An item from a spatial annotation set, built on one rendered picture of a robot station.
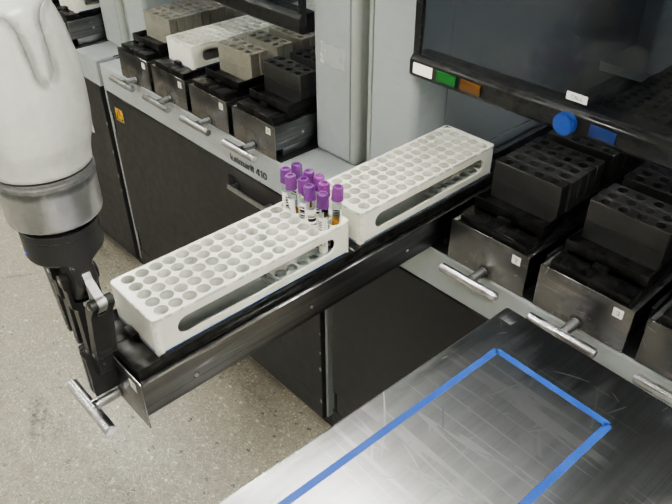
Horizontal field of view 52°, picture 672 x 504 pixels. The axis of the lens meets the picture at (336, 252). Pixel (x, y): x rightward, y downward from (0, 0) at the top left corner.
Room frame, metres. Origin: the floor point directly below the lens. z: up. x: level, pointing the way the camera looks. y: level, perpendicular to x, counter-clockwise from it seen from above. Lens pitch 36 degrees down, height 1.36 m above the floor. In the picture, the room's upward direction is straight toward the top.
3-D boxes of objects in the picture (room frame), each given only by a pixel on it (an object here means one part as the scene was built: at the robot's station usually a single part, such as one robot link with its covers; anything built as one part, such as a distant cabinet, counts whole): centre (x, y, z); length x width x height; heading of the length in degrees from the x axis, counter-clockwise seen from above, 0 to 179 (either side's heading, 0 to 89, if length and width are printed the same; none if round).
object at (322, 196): (0.74, 0.02, 0.86); 0.02 x 0.02 x 0.11
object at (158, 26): (1.60, 0.40, 0.85); 0.12 x 0.02 x 0.06; 43
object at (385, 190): (0.91, -0.11, 0.83); 0.30 x 0.10 x 0.06; 132
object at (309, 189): (0.75, 0.03, 0.86); 0.02 x 0.02 x 0.11
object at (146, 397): (0.78, 0.02, 0.78); 0.73 x 0.14 x 0.09; 132
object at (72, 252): (0.56, 0.27, 0.96); 0.08 x 0.07 x 0.09; 43
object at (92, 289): (0.53, 0.24, 0.94); 0.05 x 0.02 x 0.05; 43
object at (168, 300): (0.69, 0.12, 0.83); 0.30 x 0.10 x 0.06; 132
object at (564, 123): (0.80, -0.29, 0.98); 0.03 x 0.01 x 0.03; 42
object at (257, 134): (1.42, -0.08, 0.78); 0.73 x 0.14 x 0.09; 132
